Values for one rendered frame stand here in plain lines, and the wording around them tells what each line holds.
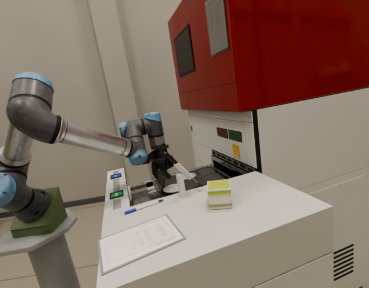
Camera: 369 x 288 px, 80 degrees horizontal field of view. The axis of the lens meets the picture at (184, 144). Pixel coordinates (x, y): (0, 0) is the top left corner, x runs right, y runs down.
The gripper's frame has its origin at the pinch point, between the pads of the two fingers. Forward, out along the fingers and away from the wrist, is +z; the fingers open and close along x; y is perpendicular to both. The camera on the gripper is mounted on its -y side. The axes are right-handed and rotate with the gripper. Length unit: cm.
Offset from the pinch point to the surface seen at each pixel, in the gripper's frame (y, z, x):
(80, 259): -123, 91, -3
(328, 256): 70, 10, -7
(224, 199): 45.1, -8.6, -18.2
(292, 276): 63, 11, -18
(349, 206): 74, 28, 57
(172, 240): 40, -6, -37
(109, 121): -188, -22, 103
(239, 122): 35.4, -25.6, 19.7
